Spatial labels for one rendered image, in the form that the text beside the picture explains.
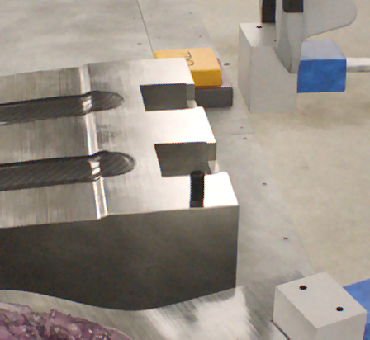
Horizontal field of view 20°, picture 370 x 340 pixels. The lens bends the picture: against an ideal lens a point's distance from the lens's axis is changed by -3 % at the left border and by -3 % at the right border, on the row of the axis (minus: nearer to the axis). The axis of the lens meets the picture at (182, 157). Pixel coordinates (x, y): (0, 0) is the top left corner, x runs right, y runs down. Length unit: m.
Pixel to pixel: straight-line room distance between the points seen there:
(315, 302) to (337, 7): 0.24
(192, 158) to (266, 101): 0.07
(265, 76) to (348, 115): 2.19
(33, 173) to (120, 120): 0.09
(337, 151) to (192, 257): 2.06
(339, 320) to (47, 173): 0.26
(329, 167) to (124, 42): 1.52
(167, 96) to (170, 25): 0.39
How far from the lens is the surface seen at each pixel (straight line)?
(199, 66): 1.04
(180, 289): 0.72
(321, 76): 0.79
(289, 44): 0.75
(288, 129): 2.86
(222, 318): 0.64
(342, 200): 2.53
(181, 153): 0.78
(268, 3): 0.81
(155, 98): 0.87
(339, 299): 0.62
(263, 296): 0.66
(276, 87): 0.78
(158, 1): 1.35
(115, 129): 0.79
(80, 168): 0.75
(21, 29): 1.27
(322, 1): 0.75
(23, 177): 0.75
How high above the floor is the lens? 1.23
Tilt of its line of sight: 27 degrees down
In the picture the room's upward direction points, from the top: straight up
